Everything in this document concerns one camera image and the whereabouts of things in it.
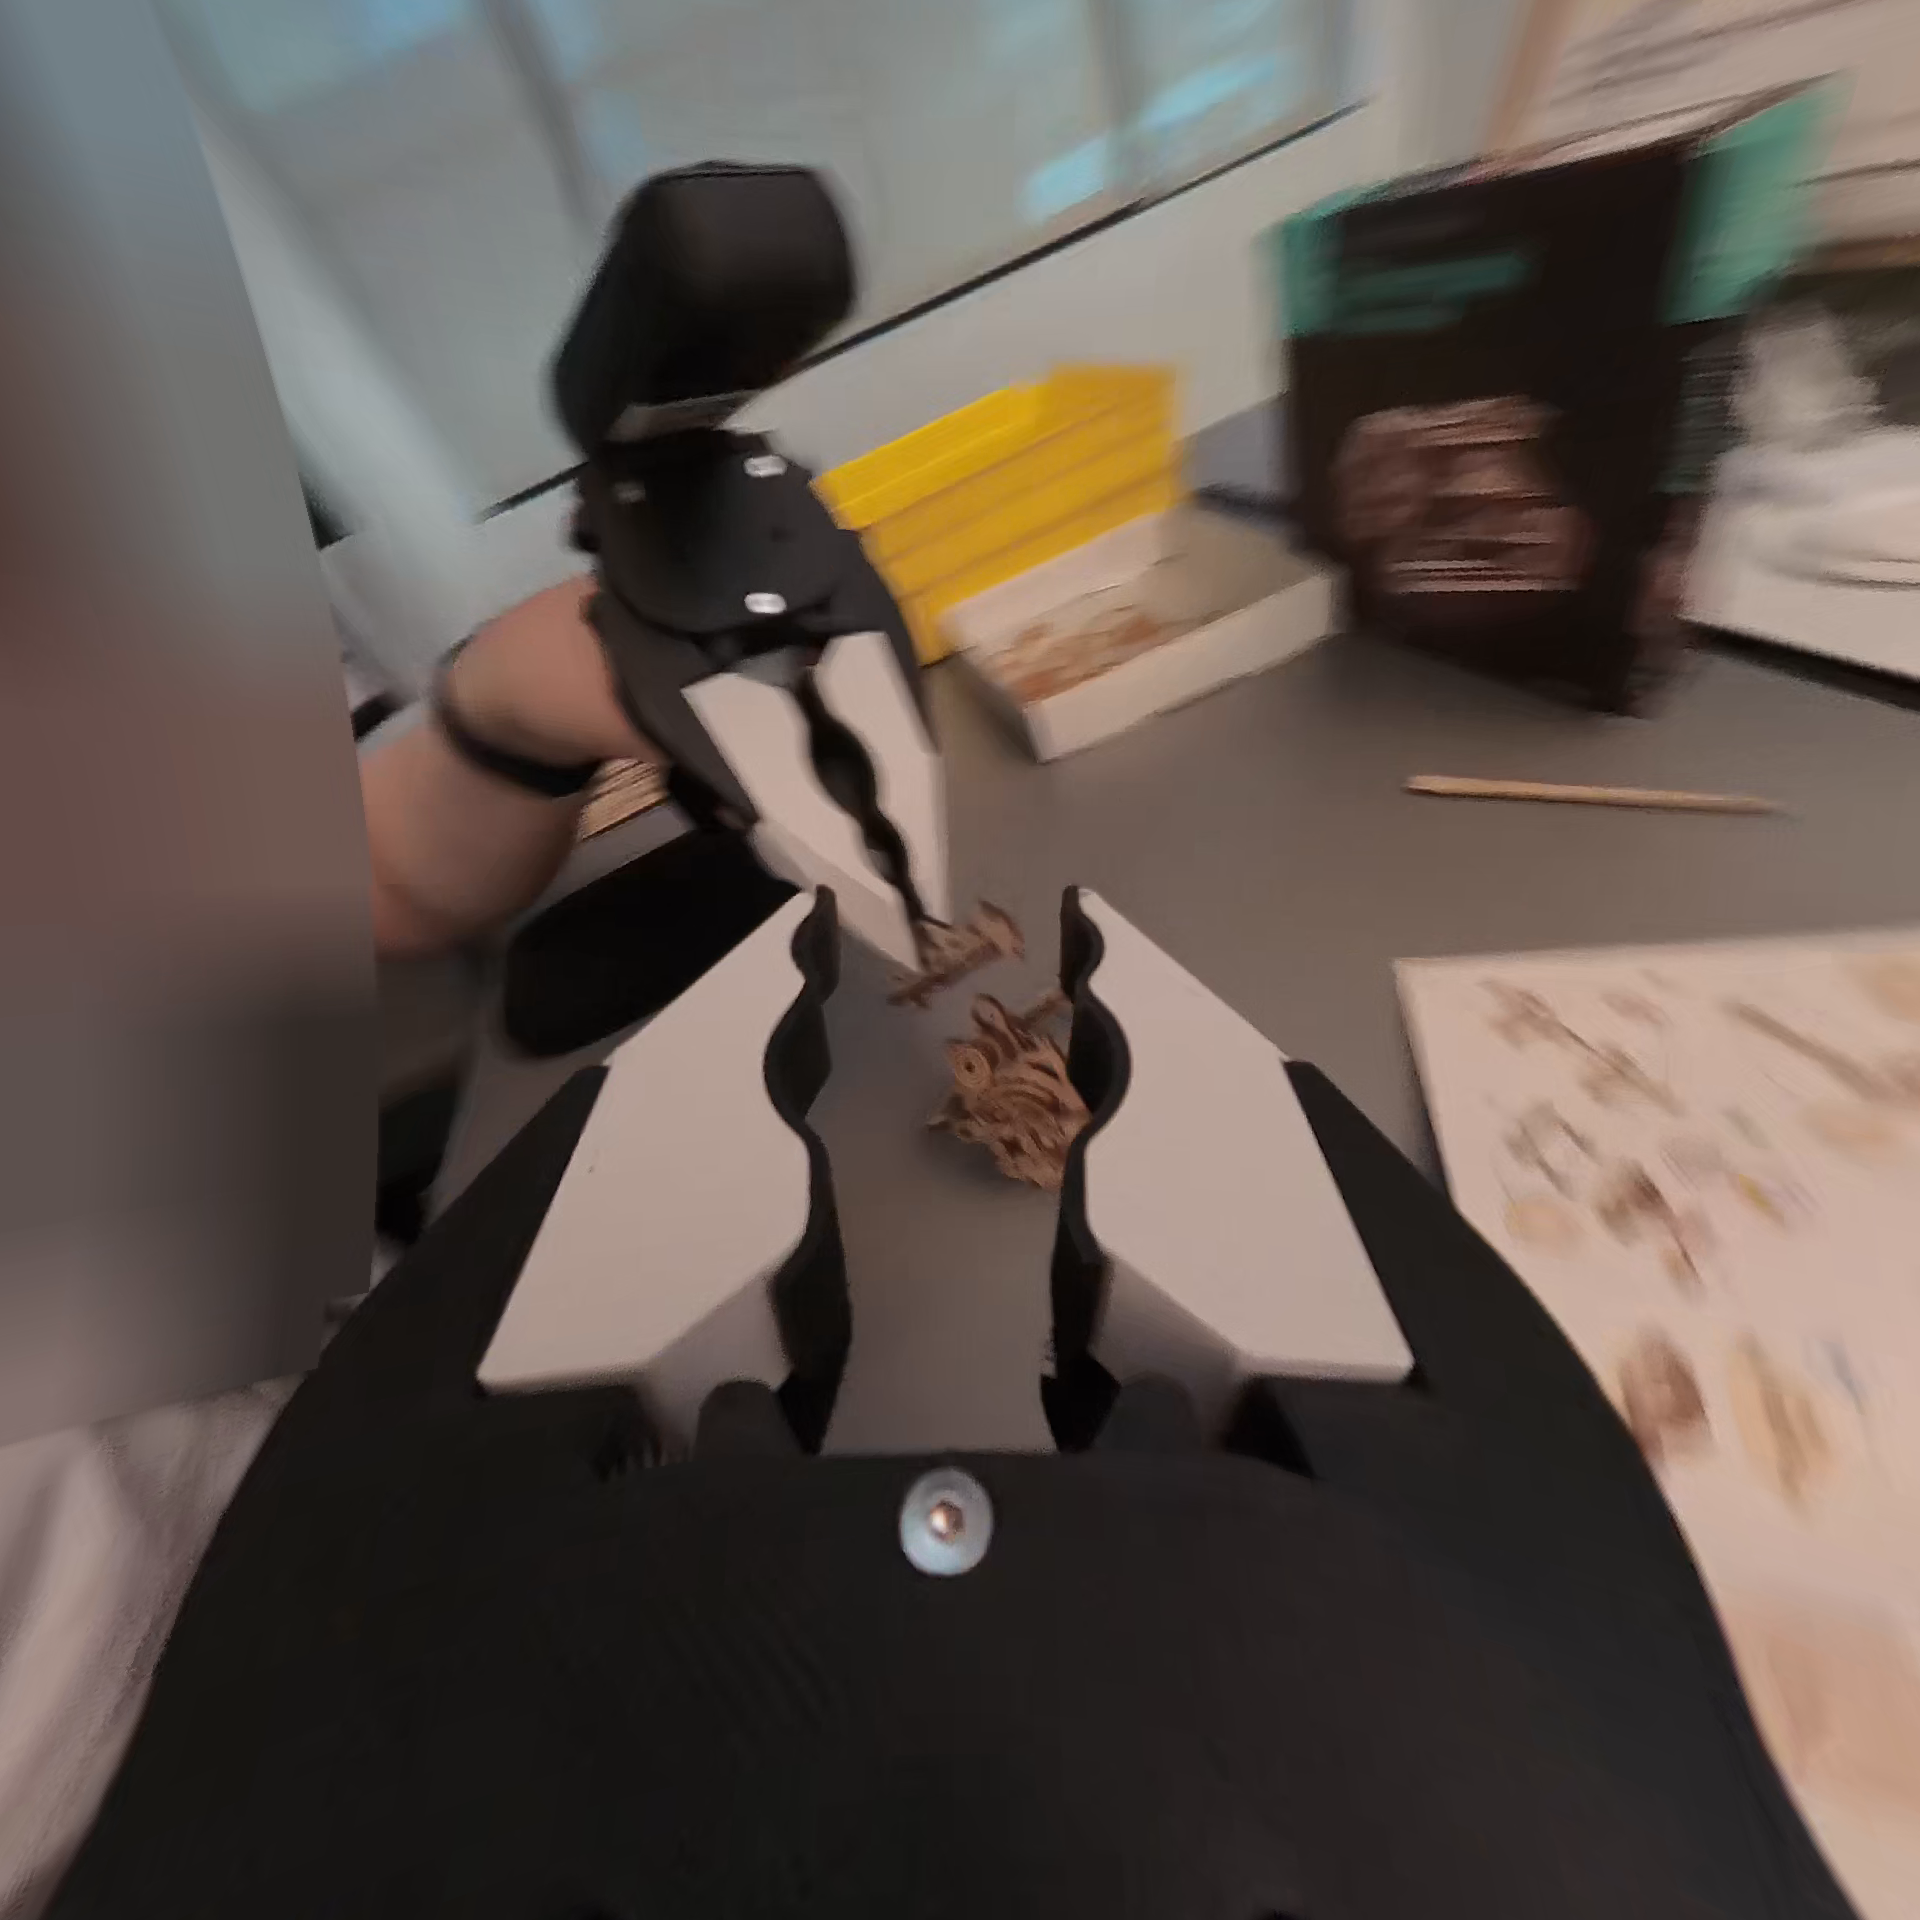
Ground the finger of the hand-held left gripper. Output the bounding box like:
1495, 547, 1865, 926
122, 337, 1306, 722
688, 675, 939, 969
795, 633, 953, 933

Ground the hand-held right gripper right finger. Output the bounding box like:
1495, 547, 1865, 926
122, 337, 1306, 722
1047, 885, 1418, 1450

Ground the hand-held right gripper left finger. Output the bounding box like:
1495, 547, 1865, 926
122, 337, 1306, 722
473, 885, 846, 1454

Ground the wooden model assembly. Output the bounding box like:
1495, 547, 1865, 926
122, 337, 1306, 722
883, 897, 1096, 1197

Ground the person's left forearm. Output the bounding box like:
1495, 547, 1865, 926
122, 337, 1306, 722
360, 705, 664, 963

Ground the black model kit box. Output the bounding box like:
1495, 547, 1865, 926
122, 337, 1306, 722
1267, 82, 1841, 721

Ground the person's left hand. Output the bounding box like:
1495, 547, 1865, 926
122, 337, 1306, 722
463, 578, 672, 770

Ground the pile of tan rings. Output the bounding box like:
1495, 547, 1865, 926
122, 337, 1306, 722
998, 600, 1187, 706

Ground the yellow plastic bin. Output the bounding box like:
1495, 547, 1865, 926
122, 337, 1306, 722
809, 363, 1187, 662

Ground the assembly instruction booklet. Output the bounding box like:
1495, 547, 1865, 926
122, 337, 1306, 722
1392, 931, 1920, 1920

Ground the thin wooden stick tool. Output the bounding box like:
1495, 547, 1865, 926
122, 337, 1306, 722
1401, 770, 1789, 821

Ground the white book stand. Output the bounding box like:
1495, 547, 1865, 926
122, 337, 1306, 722
1680, 300, 1920, 676

